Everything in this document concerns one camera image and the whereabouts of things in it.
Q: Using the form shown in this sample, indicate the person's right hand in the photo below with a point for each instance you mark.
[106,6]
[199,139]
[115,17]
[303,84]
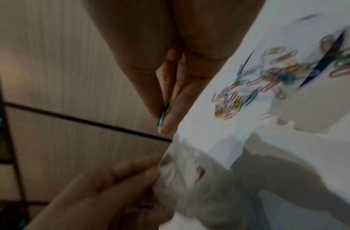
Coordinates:
[169,33]

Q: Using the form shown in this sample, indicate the person's left hand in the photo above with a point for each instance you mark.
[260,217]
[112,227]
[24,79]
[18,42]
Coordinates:
[106,197]

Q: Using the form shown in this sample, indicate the clear plastic bag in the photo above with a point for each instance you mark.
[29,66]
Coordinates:
[197,191]

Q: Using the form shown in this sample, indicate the pile of coloured paper clips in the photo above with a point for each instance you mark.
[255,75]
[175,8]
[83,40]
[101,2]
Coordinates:
[249,89]

